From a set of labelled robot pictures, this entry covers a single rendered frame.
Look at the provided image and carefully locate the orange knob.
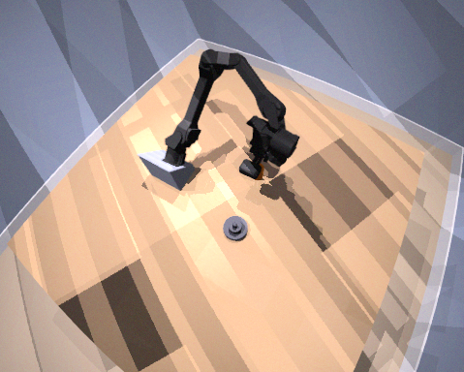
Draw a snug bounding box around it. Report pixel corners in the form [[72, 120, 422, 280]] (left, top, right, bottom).
[[255, 164, 264, 180]]

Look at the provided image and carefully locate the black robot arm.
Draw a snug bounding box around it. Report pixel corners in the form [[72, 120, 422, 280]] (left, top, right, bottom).
[[162, 49, 300, 167]]

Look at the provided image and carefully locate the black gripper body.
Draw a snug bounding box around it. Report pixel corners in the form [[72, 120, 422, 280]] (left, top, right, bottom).
[[239, 139, 270, 179]]

